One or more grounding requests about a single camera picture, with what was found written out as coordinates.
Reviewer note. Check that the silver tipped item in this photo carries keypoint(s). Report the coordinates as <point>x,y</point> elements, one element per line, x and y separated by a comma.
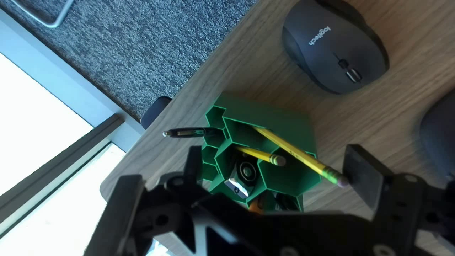
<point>236,186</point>

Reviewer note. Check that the short yellow pencil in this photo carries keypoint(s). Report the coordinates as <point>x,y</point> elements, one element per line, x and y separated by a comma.
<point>260,153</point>

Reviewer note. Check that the grey metal rail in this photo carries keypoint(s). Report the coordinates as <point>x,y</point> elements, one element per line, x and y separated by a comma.
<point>57,171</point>

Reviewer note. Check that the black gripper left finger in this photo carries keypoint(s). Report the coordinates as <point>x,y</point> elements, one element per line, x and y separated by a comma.
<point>115,217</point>

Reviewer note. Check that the black pen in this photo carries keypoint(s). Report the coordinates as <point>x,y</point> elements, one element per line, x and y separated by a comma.
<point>189,132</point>

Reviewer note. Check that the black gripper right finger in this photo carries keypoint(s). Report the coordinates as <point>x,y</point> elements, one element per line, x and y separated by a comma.
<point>364,179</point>

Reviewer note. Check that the dark desk edge bracket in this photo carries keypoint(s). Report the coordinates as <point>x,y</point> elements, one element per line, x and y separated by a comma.
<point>155,111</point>

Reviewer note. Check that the metal floor frame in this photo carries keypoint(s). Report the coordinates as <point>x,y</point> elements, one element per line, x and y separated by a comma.
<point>58,18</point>

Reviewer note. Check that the green honeycomb pen holder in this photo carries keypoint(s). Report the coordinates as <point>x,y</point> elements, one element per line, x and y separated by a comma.
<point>284,125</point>

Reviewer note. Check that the long yellow pencil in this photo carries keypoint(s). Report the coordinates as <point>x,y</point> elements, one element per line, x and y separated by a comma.
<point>303,156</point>

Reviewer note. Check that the dark grey computer mouse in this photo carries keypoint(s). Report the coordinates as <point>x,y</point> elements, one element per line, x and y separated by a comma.
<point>331,47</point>

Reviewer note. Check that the black round capped item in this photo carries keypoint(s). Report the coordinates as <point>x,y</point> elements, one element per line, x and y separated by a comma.
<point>247,171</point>

